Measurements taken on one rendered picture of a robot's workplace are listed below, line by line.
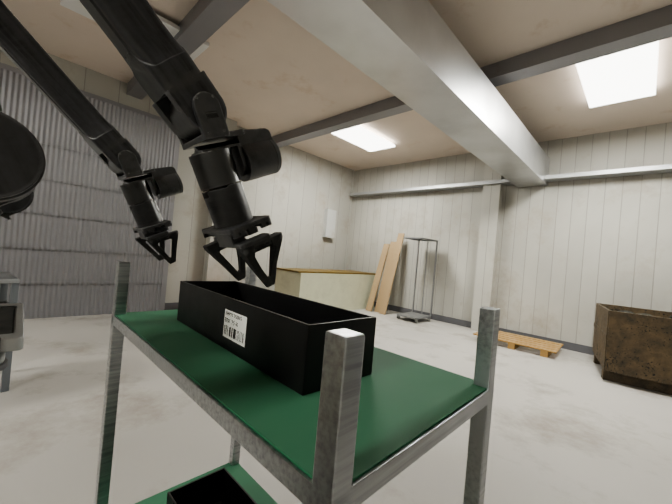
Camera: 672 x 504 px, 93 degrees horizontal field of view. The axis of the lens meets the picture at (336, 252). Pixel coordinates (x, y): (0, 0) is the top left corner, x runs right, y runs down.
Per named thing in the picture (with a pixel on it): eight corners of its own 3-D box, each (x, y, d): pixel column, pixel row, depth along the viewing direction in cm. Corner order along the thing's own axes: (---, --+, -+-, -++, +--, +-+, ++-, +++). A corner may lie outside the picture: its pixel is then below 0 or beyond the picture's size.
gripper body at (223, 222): (240, 227, 54) (225, 184, 52) (274, 227, 47) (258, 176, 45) (204, 241, 50) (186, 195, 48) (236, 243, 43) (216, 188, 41)
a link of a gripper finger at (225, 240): (270, 272, 54) (252, 219, 51) (297, 277, 48) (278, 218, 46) (235, 291, 49) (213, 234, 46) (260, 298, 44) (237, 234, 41)
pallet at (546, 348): (565, 351, 493) (565, 344, 493) (555, 360, 437) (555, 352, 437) (487, 333, 573) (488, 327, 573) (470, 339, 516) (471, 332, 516)
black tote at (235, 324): (176, 320, 91) (180, 280, 91) (233, 315, 103) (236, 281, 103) (302, 396, 50) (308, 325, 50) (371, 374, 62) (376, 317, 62)
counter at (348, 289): (374, 308, 749) (377, 273, 750) (294, 315, 579) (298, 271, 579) (349, 302, 803) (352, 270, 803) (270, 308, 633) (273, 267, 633)
